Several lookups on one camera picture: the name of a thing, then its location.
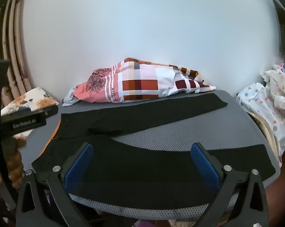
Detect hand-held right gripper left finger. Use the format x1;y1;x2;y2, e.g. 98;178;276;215
16;142;94;227

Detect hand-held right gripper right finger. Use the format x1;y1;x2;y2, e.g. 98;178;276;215
191;142;269;227

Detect black pants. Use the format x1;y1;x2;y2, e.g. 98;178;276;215
32;93;276;205

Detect person's left hand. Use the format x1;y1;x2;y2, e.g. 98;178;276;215
6;136;27;190

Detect floral white cushion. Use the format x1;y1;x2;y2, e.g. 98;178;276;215
1;87;60;117

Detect grey mesh mat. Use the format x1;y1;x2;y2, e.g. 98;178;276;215
17;90;281;220

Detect beige patterned curtain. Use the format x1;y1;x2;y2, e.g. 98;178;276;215
0;0;35;114

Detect white dotted cloth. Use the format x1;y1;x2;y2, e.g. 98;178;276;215
236;64;285;163

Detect checked pink pillow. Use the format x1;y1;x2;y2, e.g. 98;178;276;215
62;57;217;107

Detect wooden bed frame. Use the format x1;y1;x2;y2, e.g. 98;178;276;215
263;132;285;227

